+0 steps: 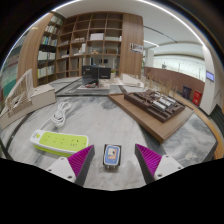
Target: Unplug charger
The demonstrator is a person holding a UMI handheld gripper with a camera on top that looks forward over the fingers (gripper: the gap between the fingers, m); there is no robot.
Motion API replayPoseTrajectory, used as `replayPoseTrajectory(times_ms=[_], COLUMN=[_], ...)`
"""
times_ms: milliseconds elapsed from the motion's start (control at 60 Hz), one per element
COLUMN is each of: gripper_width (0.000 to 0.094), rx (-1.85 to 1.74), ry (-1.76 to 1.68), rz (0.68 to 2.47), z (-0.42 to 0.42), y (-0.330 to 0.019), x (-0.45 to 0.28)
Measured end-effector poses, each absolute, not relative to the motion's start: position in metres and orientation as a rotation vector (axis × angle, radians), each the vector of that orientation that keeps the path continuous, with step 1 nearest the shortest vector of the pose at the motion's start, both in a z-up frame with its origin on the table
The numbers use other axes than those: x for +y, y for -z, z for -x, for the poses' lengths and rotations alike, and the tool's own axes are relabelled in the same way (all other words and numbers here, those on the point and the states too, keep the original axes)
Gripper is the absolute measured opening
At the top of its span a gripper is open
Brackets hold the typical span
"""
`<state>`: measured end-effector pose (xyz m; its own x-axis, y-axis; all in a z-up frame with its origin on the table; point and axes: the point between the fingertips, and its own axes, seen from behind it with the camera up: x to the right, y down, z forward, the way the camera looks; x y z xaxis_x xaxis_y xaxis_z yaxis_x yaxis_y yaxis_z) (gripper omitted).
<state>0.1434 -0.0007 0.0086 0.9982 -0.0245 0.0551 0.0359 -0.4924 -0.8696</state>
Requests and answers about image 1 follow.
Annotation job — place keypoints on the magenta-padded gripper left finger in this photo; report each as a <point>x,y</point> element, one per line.
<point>80,160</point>

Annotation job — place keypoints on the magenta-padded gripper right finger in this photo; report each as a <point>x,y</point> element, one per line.
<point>149,159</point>

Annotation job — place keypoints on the black charger with blue label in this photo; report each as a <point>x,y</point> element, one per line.
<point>111,156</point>

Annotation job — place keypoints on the white and green power strip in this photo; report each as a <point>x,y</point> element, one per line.
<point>60,141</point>

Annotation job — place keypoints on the brown architectural model on board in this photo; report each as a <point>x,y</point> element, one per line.
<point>153,110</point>

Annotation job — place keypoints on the curved wooden slatted bench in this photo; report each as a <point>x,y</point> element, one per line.
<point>218,143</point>

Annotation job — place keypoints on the dark grey bin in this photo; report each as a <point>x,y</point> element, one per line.
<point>187,92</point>

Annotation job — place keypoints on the red bin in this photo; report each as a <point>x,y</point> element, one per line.
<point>197,98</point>

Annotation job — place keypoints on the small pale architectural model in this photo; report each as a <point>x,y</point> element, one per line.
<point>131,80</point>

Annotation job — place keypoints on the white architectural model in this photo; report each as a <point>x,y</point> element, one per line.
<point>23,100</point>

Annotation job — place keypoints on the black box architectural model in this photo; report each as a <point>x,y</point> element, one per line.
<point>93,75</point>

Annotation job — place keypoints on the narrow dark bookshelf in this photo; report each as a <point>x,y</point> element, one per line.
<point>46,56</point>

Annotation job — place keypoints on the wide library bookshelf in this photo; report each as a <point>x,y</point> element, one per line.
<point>10,76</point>

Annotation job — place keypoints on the wooden cubby shelf unit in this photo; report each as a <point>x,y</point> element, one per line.
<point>96,40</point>

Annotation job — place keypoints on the curved ceiling light strip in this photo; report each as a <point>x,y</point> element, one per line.
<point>173,15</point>

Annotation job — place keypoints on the wall-mounted screen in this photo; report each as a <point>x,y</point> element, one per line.
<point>210,76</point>

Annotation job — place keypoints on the wall poster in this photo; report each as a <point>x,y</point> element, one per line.
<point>136,48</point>

